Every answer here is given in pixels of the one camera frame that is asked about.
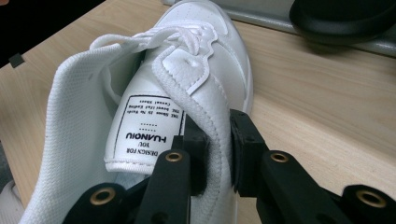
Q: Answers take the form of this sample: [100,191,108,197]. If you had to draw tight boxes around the dark table edge clip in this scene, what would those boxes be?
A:
[8,52,25,69]

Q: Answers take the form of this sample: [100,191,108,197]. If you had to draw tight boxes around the white sneaker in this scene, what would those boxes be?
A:
[18,0,254,224]
[0,179,24,224]

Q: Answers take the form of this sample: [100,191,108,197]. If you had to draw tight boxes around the metal shoe rack grey shelves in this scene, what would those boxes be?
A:
[162,0,396,59]

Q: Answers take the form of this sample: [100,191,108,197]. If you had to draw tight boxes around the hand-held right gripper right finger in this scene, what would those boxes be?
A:
[229,108,270,199]

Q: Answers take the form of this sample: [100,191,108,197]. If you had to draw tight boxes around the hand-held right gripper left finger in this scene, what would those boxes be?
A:
[172,115,210,197]

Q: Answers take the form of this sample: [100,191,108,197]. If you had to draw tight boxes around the black slipper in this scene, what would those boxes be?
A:
[289,0,396,45]

